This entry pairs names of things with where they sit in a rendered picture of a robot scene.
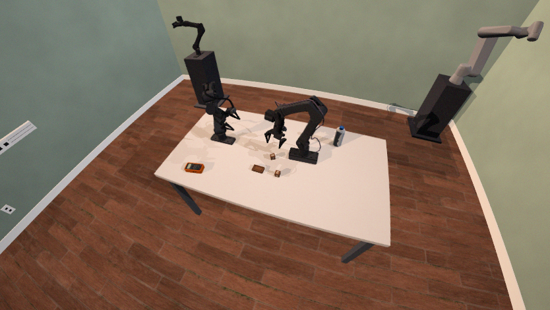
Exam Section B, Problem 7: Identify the brown rectangular tray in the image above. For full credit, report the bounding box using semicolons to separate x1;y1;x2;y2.
252;164;264;173

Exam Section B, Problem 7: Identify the orange digital multimeter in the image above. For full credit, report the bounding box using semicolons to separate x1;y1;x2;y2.
185;162;204;173

